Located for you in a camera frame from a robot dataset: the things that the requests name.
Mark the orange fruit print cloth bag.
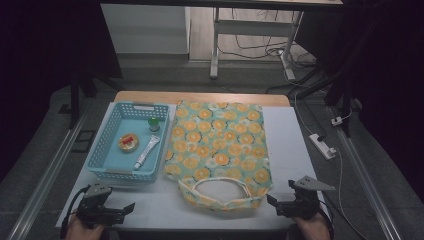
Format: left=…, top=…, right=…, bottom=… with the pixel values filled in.
left=163, top=100, right=274, bottom=213

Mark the small green-capped bottle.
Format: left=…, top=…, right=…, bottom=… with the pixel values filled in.
left=147, top=117, right=161, bottom=133

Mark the metal floor rail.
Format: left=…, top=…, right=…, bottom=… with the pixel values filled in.
left=328, top=106, right=404, bottom=240
left=6, top=109, right=92, bottom=240

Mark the white power cable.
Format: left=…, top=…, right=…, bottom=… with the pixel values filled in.
left=334, top=148, right=369, bottom=240

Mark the right hand-held gripper black cable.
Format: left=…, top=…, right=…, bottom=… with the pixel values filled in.
left=318, top=199, right=335, bottom=239

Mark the person's left hand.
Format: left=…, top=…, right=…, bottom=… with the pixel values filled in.
left=64, top=213, right=108, bottom=240

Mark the round yellow tin red label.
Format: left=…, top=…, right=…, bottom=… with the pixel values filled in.
left=117, top=132, right=140, bottom=153

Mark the white table mat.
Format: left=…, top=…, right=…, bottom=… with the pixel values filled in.
left=55, top=102, right=334, bottom=231

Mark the white cabinet panel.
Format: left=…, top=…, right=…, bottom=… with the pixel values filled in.
left=100, top=3, right=192, bottom=56

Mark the person's right hand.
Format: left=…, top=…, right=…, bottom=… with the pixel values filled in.
left=293, top=211, right=333, bottom=240

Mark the black floor cable bundle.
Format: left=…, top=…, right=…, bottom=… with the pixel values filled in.
left=218, top=8, right=317, bottom=64

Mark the white squeeze tube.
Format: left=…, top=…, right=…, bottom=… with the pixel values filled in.
left=133, top=134, right=162, bottom=170

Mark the dark curtain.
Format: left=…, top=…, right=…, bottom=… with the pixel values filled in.
left=295, top=0, right=424, bottom=201
left=0, top=0, right=124, bottom=176

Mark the white metal desk frame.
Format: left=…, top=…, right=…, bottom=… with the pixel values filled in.
left=209, top=6, right=305, bottom=82

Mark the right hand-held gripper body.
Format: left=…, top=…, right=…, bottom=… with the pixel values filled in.
left=276, top=175, right=336, bottom=221

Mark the white power strip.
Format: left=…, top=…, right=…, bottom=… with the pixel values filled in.
left=308, top=133, right=337, bottom=161

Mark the hand-held gripper black cable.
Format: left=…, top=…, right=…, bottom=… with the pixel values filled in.
left=318, top=199, right=335, bottom=239
left=59, top=185, right=91, bottom=239

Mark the black metal stand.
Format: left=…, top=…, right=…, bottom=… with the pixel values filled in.
left=266, top=63, right=355, bottom=138
left=68, top=59, right=125, bottom=130

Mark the blue plastic basket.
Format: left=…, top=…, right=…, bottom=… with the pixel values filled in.
left=84, top=101, right=171, bottom=184

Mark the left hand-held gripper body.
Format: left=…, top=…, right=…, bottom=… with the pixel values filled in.
left=77, top=182, right=126, bottom=229

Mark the black floor plate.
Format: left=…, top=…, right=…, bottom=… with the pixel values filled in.
left=71, top=129, right=98, bottom=154

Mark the left hand-held gripper black cable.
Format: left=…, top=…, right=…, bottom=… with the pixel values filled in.
left=59, top=185, right=91, bottom=239

